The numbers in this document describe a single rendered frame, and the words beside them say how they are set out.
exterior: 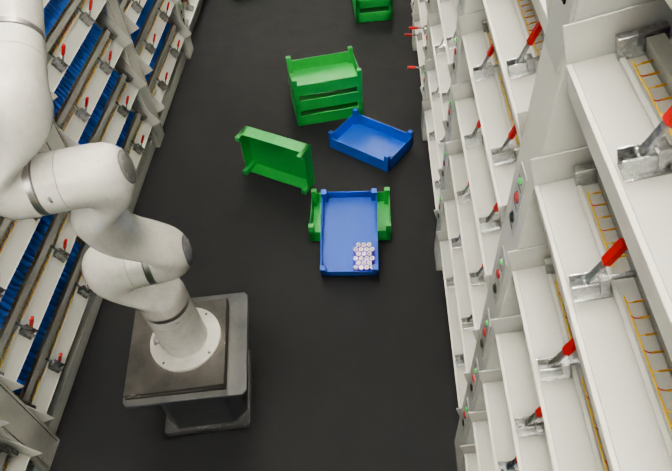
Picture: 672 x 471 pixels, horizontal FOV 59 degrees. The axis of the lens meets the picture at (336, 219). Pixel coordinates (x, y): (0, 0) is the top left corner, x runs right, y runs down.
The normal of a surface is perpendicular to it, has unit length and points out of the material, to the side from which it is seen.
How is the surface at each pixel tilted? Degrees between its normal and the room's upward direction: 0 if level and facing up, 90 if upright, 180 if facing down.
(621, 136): 16
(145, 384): 3
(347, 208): 23
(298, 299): 0
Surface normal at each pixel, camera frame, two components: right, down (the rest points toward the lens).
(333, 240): -0.07, -0.33
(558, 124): -0.03, 0.74
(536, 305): -0.33, -0.64
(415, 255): -0.06, -0.67
